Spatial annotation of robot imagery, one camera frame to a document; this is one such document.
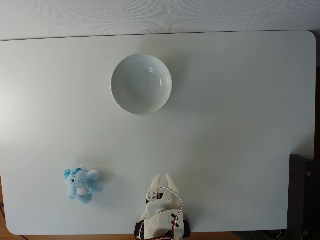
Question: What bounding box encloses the dark wooden cabinet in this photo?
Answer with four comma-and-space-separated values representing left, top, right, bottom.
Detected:
287, 154, 320, 240

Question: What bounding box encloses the skyblue plush elephant doll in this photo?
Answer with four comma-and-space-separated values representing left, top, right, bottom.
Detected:
63, 164, 105, 205

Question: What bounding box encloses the red white gripper servo cable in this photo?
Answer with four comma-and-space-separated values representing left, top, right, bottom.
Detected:
157, 186, 186, 238

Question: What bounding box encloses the white ceramic bowl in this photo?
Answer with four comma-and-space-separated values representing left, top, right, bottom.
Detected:
110, 52, 173, 117

